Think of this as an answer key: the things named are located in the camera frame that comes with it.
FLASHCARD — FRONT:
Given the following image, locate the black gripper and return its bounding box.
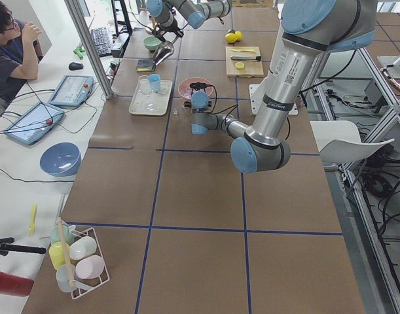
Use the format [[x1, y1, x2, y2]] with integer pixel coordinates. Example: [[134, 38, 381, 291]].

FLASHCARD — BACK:
[[190, 83, 206, 92], [158, 21, 184, 42]]

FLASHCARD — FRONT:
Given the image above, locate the stainless steel ice scoop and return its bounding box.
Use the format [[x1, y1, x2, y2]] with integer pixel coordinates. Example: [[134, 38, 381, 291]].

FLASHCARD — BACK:
[[152, 36, 180, 66]]

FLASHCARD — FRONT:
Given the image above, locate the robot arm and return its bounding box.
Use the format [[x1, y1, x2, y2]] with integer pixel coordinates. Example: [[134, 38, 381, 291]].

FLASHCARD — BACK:
[[191, 1, 377, 173], [146, 0, 232, 42]]

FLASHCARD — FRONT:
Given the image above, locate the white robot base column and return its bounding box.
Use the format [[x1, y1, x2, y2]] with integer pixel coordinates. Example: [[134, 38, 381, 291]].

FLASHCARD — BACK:
[[249, 17, 287, 115]]

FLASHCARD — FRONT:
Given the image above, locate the pile of clear ice cubes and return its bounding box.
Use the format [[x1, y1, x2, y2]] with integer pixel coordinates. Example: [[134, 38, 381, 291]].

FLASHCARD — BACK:
[[181, 86, 193, 99]]

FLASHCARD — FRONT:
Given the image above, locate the light blue plastic cup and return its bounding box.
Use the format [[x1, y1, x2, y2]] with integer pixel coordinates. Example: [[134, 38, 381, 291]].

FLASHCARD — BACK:
[[147, 73, 161, 93]]

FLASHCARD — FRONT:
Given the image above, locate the white cup in rack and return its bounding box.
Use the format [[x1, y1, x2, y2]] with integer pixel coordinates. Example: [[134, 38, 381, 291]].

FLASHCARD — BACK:
[[69, 236, 98, 264]]

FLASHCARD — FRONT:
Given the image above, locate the green cup in rack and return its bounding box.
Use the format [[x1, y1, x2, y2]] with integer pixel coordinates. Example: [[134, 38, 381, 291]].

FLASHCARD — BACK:
[[50, 223, 74, 245]]

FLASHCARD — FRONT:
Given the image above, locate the pink cup in rack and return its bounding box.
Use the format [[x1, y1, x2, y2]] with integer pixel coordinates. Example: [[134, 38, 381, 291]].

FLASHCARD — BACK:
[[75, 255, 105, 279]]

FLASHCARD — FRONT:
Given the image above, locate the yellow cup in rack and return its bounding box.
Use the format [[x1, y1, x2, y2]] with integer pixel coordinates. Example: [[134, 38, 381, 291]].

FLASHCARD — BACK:
[[48, 241, 65, 270]]

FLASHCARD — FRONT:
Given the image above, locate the clear grey cup in rack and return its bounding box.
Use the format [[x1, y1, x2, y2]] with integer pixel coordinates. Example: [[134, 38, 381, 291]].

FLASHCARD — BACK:
[[56, 264, 77, 292]]

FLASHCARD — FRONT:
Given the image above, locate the pink bowl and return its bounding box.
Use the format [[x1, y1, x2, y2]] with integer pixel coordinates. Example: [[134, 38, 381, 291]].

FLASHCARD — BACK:
[[177, 77, 211, 100]]

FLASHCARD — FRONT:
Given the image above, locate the green ceramic bowl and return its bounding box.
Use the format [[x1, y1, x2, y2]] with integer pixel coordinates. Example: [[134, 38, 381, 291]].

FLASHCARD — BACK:
[[143, 36, 162, 52]]

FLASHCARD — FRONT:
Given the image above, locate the grey folded cloth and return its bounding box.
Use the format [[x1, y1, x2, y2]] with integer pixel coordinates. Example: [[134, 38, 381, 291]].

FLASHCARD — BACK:
[[136, 59, 156, 72]]

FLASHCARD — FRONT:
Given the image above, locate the lemon half slice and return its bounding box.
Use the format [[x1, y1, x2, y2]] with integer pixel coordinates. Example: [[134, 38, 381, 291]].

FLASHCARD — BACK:
[[235, 61, 245, 71]]

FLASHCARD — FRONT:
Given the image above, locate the cream bear serving tray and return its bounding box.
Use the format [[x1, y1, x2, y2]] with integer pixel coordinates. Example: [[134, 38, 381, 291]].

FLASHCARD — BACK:
[[128, 78, 173, 116]]

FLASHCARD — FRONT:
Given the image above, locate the yellow plastic knife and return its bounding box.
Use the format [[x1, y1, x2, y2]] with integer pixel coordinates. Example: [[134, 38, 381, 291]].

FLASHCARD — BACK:
[[230, 48, 255, 53]]

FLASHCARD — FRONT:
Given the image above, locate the clear wine glass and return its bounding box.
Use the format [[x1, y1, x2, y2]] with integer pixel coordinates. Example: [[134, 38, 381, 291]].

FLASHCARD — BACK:
[[138, 75, 155, 111]]

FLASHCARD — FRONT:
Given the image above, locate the wooden cutting board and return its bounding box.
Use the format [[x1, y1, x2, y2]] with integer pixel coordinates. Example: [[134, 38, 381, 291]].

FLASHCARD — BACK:
[[225, 46, 264, 77]]

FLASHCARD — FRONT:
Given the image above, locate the whole yellow lemon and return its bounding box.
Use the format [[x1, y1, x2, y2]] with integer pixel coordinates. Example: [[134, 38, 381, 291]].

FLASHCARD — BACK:
[[225, 33, 238, 44]]

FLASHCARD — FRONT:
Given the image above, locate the black keyboard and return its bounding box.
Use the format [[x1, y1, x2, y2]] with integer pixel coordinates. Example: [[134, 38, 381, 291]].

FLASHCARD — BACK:
[[90, 27, 113, 57]]

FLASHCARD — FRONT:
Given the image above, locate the green toy on desk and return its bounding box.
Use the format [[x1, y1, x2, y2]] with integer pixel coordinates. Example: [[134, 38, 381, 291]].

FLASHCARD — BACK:
[[73, 46, 85, 60]]

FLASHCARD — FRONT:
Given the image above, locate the black computer mouse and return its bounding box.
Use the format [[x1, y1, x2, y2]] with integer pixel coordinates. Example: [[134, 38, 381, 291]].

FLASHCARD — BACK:
[[68, 61, 84, 71]]

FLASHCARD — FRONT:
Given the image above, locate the far blue teach pendant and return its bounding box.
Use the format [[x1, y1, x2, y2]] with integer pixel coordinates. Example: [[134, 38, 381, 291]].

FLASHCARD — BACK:
[[48, 75, 94, 108]]

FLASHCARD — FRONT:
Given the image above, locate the blue teach pendant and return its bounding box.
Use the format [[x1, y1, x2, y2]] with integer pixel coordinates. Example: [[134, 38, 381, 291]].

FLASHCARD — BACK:
[[4, 102, 65, 145], [48, 75, 94, 108]]

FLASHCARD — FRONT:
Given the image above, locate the white chair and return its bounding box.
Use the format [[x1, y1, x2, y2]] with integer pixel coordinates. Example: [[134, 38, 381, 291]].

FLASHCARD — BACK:
[[310, 120, 394, 164]]

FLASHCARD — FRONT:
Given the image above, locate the blue bowl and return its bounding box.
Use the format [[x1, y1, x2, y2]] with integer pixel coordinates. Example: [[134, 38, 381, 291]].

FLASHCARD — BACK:
[[39, 142, 82, 177]]

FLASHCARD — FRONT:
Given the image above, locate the seated person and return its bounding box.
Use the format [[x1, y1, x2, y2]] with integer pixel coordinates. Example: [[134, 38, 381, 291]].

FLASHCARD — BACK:
[[0, 1, 43, 103]]

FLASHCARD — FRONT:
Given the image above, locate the near blue teach pendant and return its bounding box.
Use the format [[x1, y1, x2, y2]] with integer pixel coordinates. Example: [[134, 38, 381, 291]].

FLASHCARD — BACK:
[[4, 102, 65, 145]]

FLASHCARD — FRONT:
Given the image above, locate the yellow plastic fork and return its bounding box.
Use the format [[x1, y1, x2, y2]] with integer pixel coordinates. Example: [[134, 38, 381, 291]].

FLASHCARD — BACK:
[[28, 204, 38, 236]]

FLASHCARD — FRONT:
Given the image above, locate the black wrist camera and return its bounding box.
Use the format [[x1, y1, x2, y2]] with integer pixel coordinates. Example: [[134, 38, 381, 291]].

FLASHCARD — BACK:
[[189, 82, 209, 91], [151, 27, 162, 37]]

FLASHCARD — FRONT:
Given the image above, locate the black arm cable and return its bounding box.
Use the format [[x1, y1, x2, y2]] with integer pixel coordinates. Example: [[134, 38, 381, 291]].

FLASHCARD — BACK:
[[206, 84, 291, 141]]

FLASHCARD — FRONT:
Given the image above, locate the aluminium frame post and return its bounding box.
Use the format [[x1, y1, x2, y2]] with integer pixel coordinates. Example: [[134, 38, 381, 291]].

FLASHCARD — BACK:
[[64, 0, 114, 99]]

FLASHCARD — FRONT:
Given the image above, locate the white wire cup rack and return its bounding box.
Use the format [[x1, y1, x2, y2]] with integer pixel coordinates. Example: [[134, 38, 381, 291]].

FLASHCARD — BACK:
[[48, 219, 110, 300]]

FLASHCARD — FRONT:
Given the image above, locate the black tripod handle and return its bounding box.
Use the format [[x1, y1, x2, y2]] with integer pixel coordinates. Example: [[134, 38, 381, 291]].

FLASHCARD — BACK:
[[0, 237, 46, 256]]

